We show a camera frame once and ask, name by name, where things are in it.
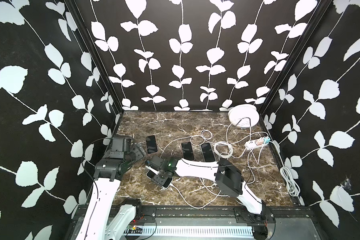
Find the phone with blue-grey case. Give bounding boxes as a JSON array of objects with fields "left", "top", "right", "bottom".
[{"left": 145, "top": 135, "right": 158, "bottom": 154}]

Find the phone with white case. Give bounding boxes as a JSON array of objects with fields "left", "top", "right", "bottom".
[{"left": 147, "top": 170, "right": 173, "bottom": 189}]

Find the phone with pink case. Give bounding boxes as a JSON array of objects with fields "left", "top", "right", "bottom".
[{"left": 181, "top": 142, "right": 195, "bottom": 161}]

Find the phone with mint case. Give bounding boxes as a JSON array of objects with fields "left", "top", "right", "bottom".
[{"left": 201, "top": 143, "right": 216, "bottom": 163}]

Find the white charging cable pink phone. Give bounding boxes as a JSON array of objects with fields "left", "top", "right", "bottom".
[{"left": 160, "top": 135, "right": 206, "bottom": 157}]

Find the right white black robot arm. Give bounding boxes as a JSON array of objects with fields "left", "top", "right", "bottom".
[{"left": 145, "top": 156, "right": 274, "bottom": 223}]

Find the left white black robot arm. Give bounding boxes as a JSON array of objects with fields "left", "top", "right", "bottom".
[{"left": 76, "top": 143, "right": 147, "bottom": 240}]

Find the white round plate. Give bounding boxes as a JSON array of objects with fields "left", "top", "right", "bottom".
[{"left": 228, "top": 104, "right": 260, "bottom": 128}]

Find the white power strip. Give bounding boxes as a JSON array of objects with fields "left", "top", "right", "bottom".
[{"left": 245, "top": 137, "right": 271, "bottom": 151}]

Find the coiled white charging cable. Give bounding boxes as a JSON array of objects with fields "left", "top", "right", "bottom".
[{"left": 213, "top": 140, "right": 234, "bottom": 159}]

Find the white perforated cable duct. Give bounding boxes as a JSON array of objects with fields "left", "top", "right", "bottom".
[{"left": 124, "top": 226, "right": 253, "bottom": 238}]

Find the coiled white power cord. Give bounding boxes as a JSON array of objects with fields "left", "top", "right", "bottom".
[{"left": 279, "top": 165, "right": 301, "bottom": 197}]

